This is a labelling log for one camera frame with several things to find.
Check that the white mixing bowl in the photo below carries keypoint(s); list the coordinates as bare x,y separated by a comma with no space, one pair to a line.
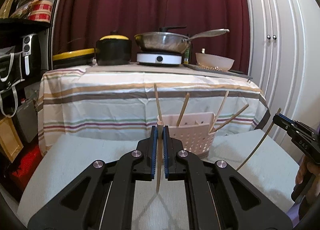
214,62

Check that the black white tote bag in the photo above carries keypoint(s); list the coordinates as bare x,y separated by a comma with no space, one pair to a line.
11,76

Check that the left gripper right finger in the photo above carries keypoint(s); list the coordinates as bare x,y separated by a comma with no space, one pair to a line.
217,196

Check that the dark cutting board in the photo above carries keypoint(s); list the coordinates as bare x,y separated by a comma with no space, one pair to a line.
231,73

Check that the steel frying pan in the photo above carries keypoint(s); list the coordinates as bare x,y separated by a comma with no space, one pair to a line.
171,42

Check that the black air fryer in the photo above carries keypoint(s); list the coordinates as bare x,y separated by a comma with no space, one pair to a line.
31,55

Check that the wooden chopstick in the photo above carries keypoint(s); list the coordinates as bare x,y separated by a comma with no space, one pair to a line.
230,119
159,153
218,113
157,102
183,109
252,140

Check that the black shelf unit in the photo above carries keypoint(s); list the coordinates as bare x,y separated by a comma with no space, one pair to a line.
13,29

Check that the dark red curtain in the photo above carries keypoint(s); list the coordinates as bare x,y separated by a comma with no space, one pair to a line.
80,23

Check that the yellow black flat grill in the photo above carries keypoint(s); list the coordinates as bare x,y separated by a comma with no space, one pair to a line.
73,58

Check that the gold package on shelf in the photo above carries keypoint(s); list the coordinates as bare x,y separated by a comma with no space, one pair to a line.
5,9

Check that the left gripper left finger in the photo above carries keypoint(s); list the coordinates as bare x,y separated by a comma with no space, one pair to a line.
101,197

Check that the red striped round tins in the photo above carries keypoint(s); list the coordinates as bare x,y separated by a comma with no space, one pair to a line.
41,11

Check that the white cabinet doors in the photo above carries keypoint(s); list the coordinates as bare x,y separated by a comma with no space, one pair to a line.
284,56

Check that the white perforated utensil basket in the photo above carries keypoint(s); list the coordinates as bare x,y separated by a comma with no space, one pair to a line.
193,131

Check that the wooden framed board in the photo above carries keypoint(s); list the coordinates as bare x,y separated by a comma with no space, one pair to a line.
11,144

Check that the black pot yellow lid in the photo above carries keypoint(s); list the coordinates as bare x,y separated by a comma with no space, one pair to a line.
113,49

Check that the person right hand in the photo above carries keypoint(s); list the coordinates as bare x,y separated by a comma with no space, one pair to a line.
308,166

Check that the olive oil bottle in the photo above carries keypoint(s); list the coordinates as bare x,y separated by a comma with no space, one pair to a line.
187,56

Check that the white induction cooker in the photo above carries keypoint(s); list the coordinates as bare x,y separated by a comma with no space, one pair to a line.
159,58

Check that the striped tablecloth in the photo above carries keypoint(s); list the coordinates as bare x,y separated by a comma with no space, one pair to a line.
104,103

